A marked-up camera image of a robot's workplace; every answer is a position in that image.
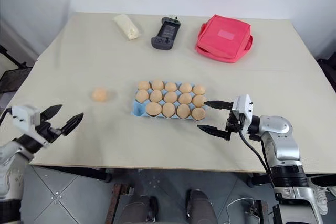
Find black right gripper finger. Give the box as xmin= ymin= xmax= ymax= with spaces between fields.
xmin=197 ymin=124 xmax=230 ymax=141
xmin=203 ymin=100 xmax=234 ymax=110

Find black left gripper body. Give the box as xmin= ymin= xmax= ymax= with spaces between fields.
xmin=35 ymin=121 xmax=66 ymax=146

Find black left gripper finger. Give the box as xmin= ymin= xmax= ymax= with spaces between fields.
xmin=41 ymin=104 xmax=64 ymax=123
xmin=61 ymin=113 xmax=85 ymax=135

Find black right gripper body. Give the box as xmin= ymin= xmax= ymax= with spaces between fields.
xmin=225 ymin=108 xmax=245 ymax=141

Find blue egg carton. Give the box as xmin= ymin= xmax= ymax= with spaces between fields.
xmin=130 ymin=81 xmax=208 ymax=122

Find black table caster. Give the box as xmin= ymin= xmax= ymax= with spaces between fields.
xmin=247 ymin=173 xmax=271 ymax=188
xmin=104 ymin=168 xmax=114 ymax=184

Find pink fabric bag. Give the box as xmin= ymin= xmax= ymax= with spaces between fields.
xmin=194 ymin=14 xmax=254 ymax=65

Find dark rounded shape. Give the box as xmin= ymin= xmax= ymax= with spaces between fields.
xmin=185 ymin=188 xmax=217 ymax=224

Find rusty metal bar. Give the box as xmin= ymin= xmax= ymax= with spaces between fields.
xmin=111 ymin=183 xmax=131 ymax=223

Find black handheld game controller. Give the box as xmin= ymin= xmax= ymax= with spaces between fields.
xmin=150 ymin=16 xmax=182 ymax=50

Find black floor equipment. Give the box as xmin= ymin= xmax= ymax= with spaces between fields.
xmin=243 ymin=199 xmax=272 ymax=224

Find black stand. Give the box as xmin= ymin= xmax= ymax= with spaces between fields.
xmin=317 ymin=56 xmax=336 ymax=91

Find white plastic pouch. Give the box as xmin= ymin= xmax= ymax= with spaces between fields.
xmin=112 ymin=14 xmax=140 ymax=42

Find white sneaker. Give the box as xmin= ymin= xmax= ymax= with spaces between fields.
xmin=310 ymin=178 xmax=329 ymax=217

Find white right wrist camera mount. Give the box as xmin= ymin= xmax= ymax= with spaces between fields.
xmin=230 ymin=93 xmax=254 ymax=128

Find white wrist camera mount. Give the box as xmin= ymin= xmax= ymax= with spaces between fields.
xmin=230 ymin=93 xmax=254 ymax=128
xmin=11 ymin=105 xmax=42 ymax=133

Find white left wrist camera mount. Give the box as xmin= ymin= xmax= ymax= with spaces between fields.
xmin=11 ymin=105 xmax=42 ymax=133

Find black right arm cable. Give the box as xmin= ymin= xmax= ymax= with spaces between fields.
xmin=237 ymin=129 xmax=277 ymax=189

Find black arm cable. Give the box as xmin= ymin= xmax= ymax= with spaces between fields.
xmin=237 ymin=129 xmax=277 ymax=189
xmin=0 ymin=108 xmax=13 ymax=126

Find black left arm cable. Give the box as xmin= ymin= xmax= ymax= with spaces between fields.
xmin=0 ymin=108 xmax=13 ymax=126

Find black metal frame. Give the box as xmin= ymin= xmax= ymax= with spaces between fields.
xmin=0 ymin=45 xmax=34 ymax=94

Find thin white cable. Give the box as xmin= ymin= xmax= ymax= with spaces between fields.
xmin=226 ymin=197 xmax=253 ymax=222

